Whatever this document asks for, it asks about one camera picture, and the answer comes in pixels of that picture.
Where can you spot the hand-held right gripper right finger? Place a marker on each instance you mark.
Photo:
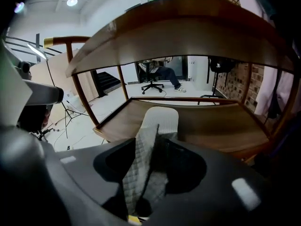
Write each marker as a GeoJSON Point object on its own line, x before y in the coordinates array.
{"type": "Point", "coordinates": [181, 159]}

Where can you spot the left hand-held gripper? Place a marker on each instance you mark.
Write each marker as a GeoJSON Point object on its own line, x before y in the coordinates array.
{"type": "Point", "coordinates": [42, 94]}

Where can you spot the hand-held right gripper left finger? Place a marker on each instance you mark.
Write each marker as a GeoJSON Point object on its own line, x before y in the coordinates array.
{"type": "Point", "coordinates": [117, 163]}

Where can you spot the grey quilted cloth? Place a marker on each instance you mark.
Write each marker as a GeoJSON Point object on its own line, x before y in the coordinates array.
{"type": "Point", "coordinates": [162, 119]}

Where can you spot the wooden shelf unit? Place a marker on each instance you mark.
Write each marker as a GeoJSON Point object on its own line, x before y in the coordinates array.
{"type": "Point", "coordinates": [188, 36]}

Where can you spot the beige backdrop curtain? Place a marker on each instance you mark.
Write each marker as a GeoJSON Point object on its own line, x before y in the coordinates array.
{"type": "Point", "coordinates": [58, 76]}

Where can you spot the tripod panel light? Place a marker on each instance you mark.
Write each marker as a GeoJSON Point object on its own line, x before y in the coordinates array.
{"type": "Point", "coordinates": [37, 51]}

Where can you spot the black metal railing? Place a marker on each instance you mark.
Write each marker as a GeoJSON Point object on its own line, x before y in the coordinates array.
{"type": "Point", "coordinates": [37, 40]}

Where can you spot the black staircase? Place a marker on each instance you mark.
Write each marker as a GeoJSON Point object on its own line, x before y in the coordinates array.
{"type": "Point", "coordinates": [105, 81]}

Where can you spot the black office chair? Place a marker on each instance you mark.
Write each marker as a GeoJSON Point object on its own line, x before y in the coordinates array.
{"type": "Point", "coordinates": [151, 85]}

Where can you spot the black clothes rack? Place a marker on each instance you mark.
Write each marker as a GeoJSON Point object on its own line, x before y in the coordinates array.
{"type": "Point", "coordinates": [214, 86]}

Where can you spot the round ceiling light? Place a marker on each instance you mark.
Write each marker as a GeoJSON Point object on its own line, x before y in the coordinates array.
{"type": "Point", "coordinates": [19, 7]}
{"type": "Point", "coordinates": [72, 2]}

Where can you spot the black double door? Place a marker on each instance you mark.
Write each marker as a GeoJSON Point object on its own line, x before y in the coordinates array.
{"type": "Point", "coordinates": [182, 66]}

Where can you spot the white metal locker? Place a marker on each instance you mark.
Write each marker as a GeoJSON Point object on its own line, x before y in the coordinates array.
{"type": "Point", "coordinates": [198, 67]}

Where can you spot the black backpack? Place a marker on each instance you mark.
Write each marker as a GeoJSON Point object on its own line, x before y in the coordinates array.
{"type": "Point", "coordinates": [221, 65]}

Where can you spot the pink garment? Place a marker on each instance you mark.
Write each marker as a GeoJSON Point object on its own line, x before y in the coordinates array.
{"type": "Point", "coordinates": [264, 91]}

